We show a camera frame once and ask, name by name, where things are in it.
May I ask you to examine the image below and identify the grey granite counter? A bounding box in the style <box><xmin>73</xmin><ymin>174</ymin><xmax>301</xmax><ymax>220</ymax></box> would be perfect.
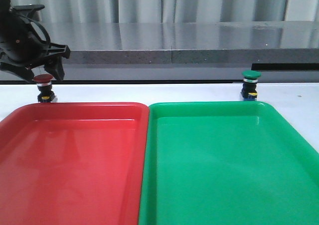
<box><xmin>44</xmin><ymin>21</ymin><xmax>319</xmax><ymax>83</ymax></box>

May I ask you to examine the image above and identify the red plastic tray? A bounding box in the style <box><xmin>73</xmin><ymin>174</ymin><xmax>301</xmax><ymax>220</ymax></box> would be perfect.
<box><xmin>0</xmin><ymin>103</ymin><xmax>149</xmax><ymax>225</ymax></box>

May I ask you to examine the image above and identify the green mushroom push button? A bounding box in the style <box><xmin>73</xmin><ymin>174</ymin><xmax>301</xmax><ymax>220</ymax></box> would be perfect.
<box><xmin>240</xmin><ymin>70</ymin><xmax>261</xmax><ymax>101</ymax></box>

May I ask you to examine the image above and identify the red mushroom push button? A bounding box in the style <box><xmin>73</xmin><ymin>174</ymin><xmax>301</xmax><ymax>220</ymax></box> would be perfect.
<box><xmin>33</xmin><ymin>74</ymin><xmax>58</xmax><ymax>103</ymax></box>

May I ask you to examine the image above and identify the grey pleated curtain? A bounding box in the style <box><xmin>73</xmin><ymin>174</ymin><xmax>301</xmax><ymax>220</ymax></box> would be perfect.
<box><xmin>11</xmin><ymin>0</ymin><xmax>319</xmax><ymax>23</ymax></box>

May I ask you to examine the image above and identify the green plastic tray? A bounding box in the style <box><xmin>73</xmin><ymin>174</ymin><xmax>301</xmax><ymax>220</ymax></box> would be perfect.
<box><xmin>139</xmin><ymin>102</ymin><xmax>319</xmax><ymax>225</ymax></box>

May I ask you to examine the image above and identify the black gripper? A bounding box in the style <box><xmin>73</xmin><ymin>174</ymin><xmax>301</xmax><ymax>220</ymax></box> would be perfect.
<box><xmin>0</xmin><ymin>4</ymin><xmax>71</xmax><ymax>83</ymax></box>

